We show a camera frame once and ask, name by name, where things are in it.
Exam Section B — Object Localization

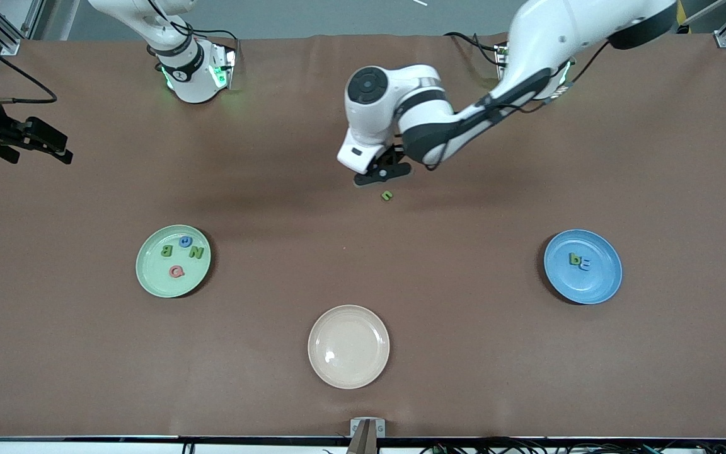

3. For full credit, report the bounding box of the beige plate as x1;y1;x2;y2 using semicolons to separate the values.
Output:
308;305;391;390

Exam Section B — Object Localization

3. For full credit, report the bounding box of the black base cable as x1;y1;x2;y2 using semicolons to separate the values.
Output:
444;32;504;64
146;0;239;48

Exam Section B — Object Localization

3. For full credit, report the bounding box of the brown table cover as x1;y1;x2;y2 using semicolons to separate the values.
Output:
0;33;726;439

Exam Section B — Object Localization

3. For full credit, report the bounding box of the thin grey metal bar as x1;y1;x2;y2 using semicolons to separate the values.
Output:
678;0;726;32

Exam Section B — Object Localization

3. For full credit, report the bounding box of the blue plate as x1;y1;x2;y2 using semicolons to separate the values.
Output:
543;229;623;305

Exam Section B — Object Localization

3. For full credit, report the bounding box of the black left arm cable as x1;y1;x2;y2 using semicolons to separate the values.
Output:
427;41;609;170

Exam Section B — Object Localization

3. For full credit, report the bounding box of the tan camera pole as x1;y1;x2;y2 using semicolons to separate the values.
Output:
346;421;381;454

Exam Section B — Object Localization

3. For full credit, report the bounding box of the light green plate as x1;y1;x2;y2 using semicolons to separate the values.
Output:
135;224;212;299

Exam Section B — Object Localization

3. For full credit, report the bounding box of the black cable bundle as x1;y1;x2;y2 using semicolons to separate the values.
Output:
420;437;726;454

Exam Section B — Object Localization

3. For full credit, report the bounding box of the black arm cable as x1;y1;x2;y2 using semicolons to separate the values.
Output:
427;41;609;170
0;19;59;103

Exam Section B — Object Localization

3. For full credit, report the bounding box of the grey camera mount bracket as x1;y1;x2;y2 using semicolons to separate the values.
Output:
350;418;386;438

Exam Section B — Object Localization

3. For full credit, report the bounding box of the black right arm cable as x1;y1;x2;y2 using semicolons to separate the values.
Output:
0;19;59;103

